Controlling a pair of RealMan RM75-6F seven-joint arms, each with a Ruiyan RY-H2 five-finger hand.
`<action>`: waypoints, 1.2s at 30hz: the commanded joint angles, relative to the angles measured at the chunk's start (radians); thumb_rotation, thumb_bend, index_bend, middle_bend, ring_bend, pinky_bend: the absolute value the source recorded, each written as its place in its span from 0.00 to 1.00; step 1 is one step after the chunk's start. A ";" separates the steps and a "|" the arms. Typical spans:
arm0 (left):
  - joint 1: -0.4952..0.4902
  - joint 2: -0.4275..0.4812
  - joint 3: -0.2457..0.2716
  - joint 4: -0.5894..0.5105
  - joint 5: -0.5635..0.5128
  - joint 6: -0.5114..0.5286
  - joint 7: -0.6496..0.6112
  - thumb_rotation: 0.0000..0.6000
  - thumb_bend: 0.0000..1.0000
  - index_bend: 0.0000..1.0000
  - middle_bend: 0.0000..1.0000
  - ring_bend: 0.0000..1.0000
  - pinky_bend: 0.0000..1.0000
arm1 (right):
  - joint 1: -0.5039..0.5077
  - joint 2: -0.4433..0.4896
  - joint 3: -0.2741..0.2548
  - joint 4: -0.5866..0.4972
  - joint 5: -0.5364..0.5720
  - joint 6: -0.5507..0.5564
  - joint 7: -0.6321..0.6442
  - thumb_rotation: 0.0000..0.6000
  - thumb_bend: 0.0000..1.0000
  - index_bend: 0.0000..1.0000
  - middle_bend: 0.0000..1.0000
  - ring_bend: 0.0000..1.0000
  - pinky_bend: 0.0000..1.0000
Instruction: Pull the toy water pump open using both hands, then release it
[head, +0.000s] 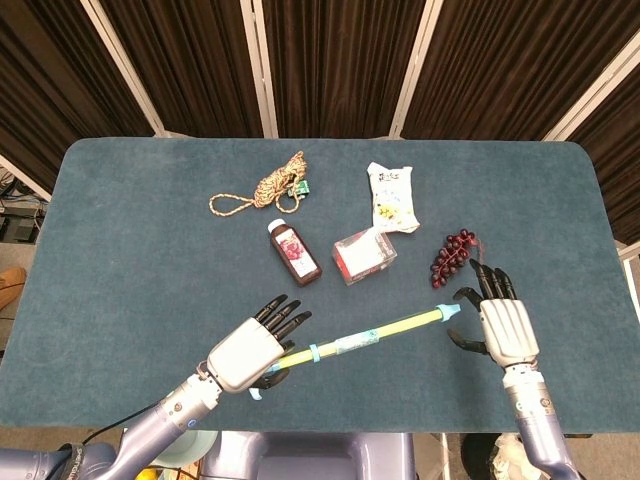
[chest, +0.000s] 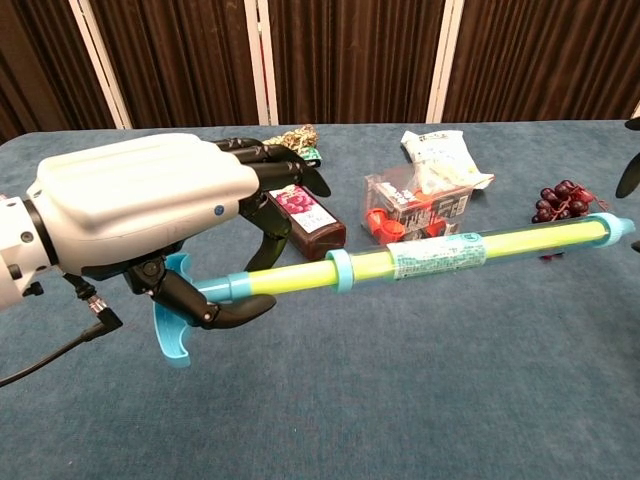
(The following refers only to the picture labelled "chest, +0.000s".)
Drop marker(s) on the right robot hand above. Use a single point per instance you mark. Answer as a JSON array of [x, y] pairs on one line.
[[631, 175]]

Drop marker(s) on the purple grape bunch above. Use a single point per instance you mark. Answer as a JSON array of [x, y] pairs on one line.
[[555, 200]]

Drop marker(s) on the dark red juice bottle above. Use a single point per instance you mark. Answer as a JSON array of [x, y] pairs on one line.
[[320, 235]]

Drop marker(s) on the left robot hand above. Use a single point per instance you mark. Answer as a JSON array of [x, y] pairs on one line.
[[140, 195]]

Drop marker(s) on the white snack packet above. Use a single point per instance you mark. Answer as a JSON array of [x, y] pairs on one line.
[[440, 150]]

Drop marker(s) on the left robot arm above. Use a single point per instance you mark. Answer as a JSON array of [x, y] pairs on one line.
[[15, 240]]

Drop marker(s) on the blue table cover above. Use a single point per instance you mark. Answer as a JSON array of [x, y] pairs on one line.
[[350, 425]]

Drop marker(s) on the clear box with orange parts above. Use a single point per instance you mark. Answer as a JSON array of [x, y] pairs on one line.
[[400, 200]]

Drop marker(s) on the teal yellow water pump toy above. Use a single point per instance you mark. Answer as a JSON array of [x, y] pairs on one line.
[[300, 280]]

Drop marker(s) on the brown folding screen panel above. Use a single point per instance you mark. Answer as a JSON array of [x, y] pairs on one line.
[[350, 60], [40, 60], [545, 60], [175, 60]]

